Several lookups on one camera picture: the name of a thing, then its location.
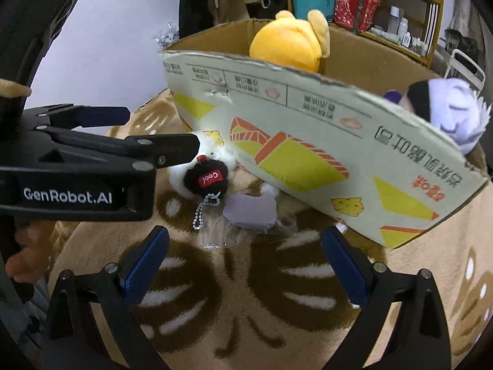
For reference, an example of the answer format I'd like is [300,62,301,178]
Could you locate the green pole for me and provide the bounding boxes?
[352,0,364,34]

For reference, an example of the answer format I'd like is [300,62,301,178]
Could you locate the lavender plush in bag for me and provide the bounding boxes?
[223,193,277,231]

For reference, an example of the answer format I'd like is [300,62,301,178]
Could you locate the white fluffy plush ball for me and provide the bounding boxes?
[168,130,236,199]

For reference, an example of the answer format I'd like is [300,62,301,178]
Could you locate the red patterned bag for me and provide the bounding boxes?
[334,0,383,33]

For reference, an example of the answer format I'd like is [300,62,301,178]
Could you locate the white rolling cart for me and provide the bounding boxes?
[444,48,486,94]

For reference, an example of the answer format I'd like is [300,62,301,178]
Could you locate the black round plush keychain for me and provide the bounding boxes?
[183,154,229,231]

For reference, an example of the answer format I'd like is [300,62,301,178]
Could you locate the person's left hand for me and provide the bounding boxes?
[5,220,55,283]

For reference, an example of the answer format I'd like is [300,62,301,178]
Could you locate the yellow plush toy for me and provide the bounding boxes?
[249,9,330,73]

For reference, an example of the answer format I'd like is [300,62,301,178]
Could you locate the snack bag on floor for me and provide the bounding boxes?
[153,22,180,50]

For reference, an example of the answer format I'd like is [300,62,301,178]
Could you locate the purple haired plush doll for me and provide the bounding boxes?
[384,78,491,154]

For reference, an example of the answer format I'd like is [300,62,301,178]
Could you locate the cardboard box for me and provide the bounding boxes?
[161,19,488,248]

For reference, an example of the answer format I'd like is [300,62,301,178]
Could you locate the wooden shelf unit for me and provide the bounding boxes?
[288,0,444,68]

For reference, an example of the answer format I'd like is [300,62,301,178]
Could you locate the beige patterned blanket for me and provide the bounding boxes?
[52,92,492,369]

